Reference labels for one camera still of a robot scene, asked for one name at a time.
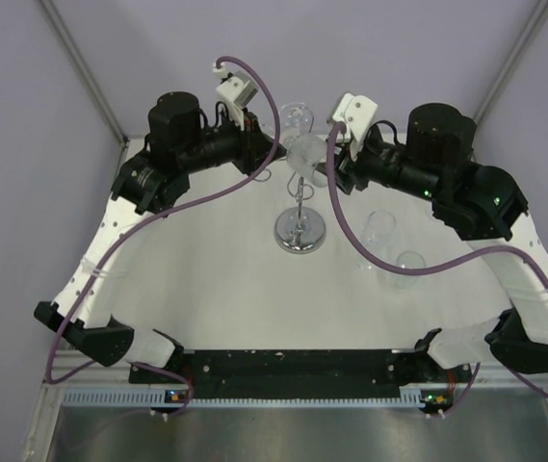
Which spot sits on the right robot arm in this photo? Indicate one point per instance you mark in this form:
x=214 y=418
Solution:
x=482 y=204

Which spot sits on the etched clear wine glass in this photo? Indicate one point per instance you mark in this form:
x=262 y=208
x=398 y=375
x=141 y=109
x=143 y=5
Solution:
x=296 y=119

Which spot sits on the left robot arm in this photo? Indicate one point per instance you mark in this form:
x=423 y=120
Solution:
x=180 y=141

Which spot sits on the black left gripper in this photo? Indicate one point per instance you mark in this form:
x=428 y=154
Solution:
x=253 y=146

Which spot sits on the chrome wine glass rack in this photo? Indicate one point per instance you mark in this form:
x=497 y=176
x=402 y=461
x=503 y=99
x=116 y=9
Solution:
x=299 y=230

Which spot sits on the controller board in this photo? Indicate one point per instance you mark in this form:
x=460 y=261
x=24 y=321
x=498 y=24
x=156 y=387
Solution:
x=124 y=397
x=433 y=397

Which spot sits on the tall clear wine glass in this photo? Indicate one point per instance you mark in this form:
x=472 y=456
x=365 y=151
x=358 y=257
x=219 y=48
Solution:
x=304 y=154

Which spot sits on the aluminium frame rail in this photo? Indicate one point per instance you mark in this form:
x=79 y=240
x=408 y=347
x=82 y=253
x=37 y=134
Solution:
x=491 y=376

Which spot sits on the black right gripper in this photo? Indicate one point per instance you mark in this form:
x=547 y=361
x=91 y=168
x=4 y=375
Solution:
x=348 y=170

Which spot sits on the left controller board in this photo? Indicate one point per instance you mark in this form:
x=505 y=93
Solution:
x=124 y=397

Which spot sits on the right controller board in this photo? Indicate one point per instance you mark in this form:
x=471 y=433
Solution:
x=433 y=397

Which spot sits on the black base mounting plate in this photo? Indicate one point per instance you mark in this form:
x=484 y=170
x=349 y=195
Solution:
x=310 y=374

